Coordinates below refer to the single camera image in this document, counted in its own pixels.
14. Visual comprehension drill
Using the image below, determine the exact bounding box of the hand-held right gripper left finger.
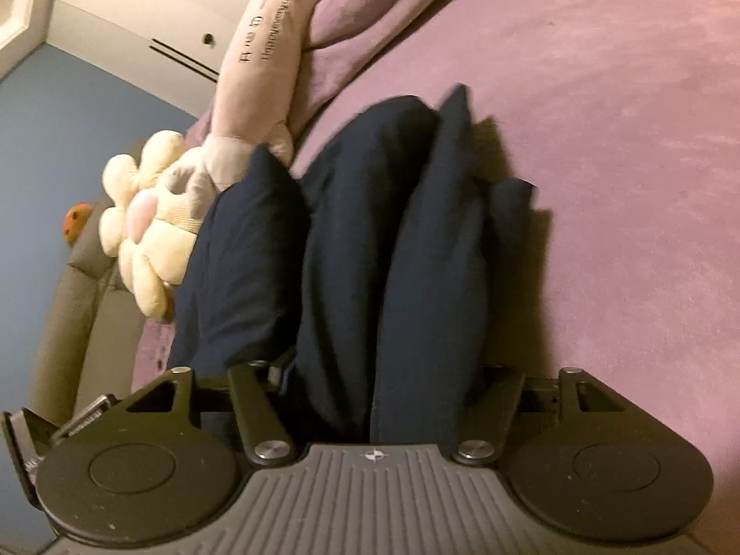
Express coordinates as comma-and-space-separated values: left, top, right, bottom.
126, 359, 299, 467

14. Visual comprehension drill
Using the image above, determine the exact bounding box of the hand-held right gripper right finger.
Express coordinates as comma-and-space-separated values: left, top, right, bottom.
453, 364, 628, 467

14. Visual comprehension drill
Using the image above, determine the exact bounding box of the navy blue jacket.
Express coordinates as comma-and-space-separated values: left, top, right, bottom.
167, 84, 540, 447

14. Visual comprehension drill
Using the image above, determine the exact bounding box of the grey upholstered headboard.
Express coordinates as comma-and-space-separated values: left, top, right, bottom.
28, 195, 148, 426

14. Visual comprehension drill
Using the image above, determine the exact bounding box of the cream flower plush toy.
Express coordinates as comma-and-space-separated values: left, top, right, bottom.
98, 130, 204, 321

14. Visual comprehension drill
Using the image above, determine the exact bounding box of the small orange plush toy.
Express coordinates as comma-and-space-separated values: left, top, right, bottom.
62, 202, 94, 244

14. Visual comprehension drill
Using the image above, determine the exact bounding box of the long pink plush toy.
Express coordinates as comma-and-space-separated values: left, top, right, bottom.
166, 0, 343, 210

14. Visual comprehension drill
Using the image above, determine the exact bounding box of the pink pillow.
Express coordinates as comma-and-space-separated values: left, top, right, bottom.
289, 0, 505, 135

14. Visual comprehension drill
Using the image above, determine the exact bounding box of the white wardrobe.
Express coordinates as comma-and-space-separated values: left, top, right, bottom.
0, 0, 293, 123

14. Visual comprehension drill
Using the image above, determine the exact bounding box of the long dark wardrobe handle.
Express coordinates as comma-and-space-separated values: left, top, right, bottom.
149, 38, 222, 80

